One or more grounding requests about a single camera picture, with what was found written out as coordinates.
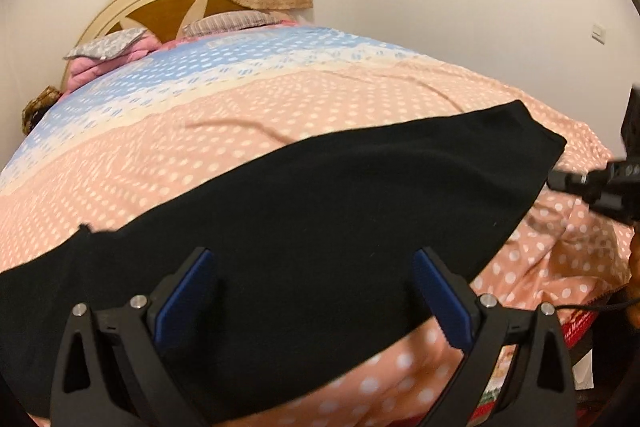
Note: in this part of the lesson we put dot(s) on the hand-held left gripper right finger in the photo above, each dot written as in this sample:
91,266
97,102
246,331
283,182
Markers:
442,294

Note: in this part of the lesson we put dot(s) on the brown patterned bag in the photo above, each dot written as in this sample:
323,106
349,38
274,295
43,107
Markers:
35,109

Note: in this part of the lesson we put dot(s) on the polka-dot bed blanket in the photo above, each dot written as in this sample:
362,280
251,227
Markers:
250,107

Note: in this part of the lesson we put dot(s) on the pink folded blanket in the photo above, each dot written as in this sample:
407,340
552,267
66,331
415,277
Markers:
87,69

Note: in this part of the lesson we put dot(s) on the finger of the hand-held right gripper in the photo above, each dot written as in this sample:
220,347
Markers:
567,182

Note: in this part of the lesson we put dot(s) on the striped pillow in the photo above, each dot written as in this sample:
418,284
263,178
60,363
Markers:
225,23

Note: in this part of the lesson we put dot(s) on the red printed cloth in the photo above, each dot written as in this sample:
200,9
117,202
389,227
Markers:
577,331

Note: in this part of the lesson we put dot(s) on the white wall switch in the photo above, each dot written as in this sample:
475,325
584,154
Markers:
599,33

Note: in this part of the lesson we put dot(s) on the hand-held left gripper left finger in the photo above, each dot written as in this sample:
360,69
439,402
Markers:
184,294

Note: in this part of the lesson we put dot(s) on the black pants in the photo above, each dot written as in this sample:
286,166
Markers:
310,207

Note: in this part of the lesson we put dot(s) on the grey patterned pillow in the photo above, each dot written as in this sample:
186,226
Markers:
107,44

